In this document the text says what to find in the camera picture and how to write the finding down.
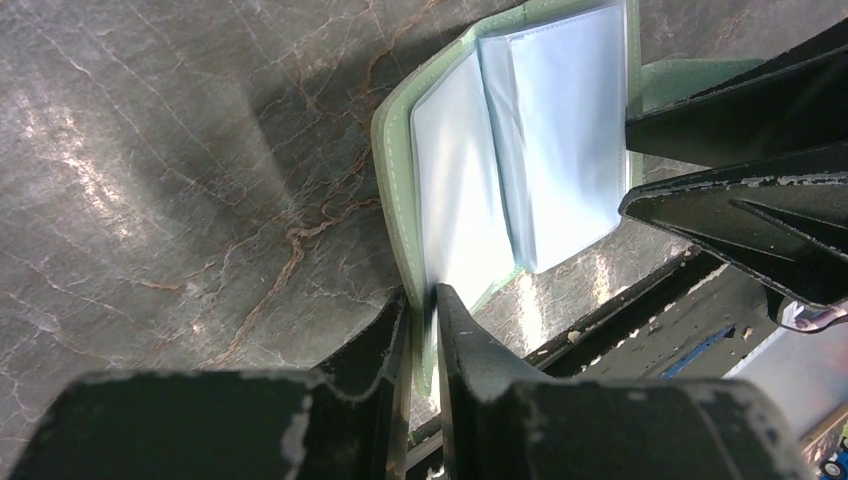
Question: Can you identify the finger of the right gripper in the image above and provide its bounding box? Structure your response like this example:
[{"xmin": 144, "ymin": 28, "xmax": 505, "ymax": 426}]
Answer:
[
  {"xmin": 619, "ymin": 143, "xmax": 847, "ymax": 308},
  {"xmin": 625, "ymin": 20, "xmax": 847, "ymax": 167}
]

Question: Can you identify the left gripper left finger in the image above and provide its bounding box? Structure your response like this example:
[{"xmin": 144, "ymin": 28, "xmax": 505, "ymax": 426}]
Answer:
[{"xmin": 10, "ymin": 288, "xmax": 412, "ymax": 479}]

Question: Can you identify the green card holder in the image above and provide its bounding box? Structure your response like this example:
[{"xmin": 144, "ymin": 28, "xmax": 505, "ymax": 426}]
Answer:
[{"xmin": 371, "ymin": 1, "xmax": 758, "ymax": 394}]

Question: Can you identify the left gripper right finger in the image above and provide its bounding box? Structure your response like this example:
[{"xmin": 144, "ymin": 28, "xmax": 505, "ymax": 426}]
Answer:
[{"xmin": 436, "ymin": 284, "xmax": 811, "ymax": 479}]

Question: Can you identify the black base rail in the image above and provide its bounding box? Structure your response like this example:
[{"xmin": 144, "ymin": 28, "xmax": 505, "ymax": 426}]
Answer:
[{"xmin": 404, "ymin": 248, "xmax": 790, "ymax": 480}]

